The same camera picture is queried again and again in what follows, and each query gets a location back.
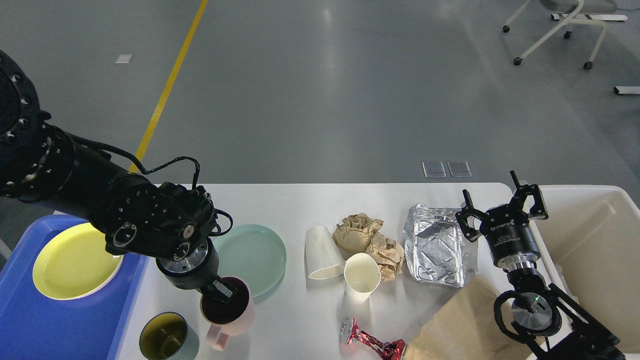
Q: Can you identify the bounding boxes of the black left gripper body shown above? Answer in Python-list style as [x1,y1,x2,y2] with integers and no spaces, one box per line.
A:
[156,238,220,290]

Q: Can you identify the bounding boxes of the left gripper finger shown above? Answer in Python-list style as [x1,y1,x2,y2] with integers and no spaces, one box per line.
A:
[199,275,240,305]

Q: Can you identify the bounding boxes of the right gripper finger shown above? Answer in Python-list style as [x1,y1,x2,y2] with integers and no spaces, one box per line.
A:
[455,189,489,243]
[509,170,549,221]

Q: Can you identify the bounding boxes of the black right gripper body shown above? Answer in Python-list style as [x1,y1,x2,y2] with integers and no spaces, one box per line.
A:
[480,206,541,268]

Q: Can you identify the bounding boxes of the pink mug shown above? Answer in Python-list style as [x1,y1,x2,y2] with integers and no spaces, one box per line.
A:
[199,276,256,351]

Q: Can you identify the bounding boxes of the dark teal mug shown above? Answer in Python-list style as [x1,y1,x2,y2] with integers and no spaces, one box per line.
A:
[138,311,200,360]

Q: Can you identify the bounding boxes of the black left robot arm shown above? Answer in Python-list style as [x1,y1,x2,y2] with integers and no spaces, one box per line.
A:
[0,52,249,305]

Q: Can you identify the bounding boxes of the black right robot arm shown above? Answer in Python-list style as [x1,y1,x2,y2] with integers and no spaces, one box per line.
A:
[455,170,626,360]

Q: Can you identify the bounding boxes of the aluminium foil tray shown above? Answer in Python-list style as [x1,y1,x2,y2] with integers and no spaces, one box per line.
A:
[403,202,479,289]

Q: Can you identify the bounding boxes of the light green plate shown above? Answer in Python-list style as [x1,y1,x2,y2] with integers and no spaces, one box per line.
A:
[213,224,287,298]

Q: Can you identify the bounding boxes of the beige plastic bin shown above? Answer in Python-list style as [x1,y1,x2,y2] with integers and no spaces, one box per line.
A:
[534,185,640,360]

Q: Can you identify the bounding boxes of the right floor outlet cover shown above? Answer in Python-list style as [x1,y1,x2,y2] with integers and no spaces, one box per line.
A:
[446,161,473,178]

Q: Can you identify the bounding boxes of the floor outlet cover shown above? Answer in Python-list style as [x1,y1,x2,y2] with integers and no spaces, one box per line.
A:
[422,161,447,179]
[446,161,473,178]

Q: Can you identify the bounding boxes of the left floor outlet cover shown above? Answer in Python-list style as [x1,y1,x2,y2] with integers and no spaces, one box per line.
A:
[422,161,447,179]

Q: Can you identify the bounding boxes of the brown paper bag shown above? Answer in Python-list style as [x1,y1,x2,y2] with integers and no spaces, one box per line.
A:
[403,275,532,360]

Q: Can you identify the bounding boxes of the tipped white paper cup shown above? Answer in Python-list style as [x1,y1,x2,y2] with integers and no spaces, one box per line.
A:
[305,225,346,280]

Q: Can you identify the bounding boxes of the upright white paper cup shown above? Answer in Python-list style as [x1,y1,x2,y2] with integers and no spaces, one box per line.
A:
[343,252,382,305]

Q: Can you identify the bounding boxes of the crumpled brown paper ball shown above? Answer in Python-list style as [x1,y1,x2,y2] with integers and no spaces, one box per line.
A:
[332,212,384,254]

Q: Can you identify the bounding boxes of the yellow plate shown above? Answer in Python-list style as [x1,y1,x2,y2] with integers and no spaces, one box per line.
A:
[31,222,124,301]

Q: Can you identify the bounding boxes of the crushed red can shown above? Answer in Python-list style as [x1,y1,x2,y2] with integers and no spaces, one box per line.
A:
[338,317,407,360]

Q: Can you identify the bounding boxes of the white table foot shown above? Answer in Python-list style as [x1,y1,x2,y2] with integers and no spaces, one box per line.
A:
[613,85,640,96]

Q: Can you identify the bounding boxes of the blue plastic tray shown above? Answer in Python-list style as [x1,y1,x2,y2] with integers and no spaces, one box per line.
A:
[0,215,147,360]

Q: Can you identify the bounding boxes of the white office chair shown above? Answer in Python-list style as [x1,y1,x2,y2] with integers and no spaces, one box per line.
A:
[512,0,618,71]

